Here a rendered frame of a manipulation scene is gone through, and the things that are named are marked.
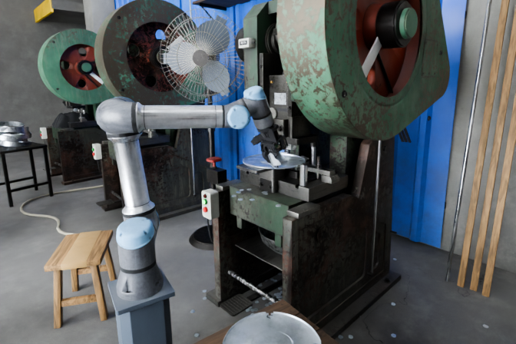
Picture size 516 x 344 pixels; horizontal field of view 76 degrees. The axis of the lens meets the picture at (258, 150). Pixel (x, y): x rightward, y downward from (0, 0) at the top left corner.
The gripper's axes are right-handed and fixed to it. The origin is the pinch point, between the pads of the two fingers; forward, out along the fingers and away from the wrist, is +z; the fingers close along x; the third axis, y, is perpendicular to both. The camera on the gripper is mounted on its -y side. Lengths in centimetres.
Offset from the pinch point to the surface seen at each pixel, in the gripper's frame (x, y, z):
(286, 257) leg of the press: -22.0, 13.0, 27.0
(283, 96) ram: 24.3, -7.5, -19.7
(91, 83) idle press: 52, -322, -16
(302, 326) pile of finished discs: -42, 36, 25
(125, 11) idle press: 40, -142, -73
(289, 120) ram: 19.8, -4.2, -9.9
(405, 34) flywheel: 37, 43, -37
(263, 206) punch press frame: -9.8, -5.5, 16.8
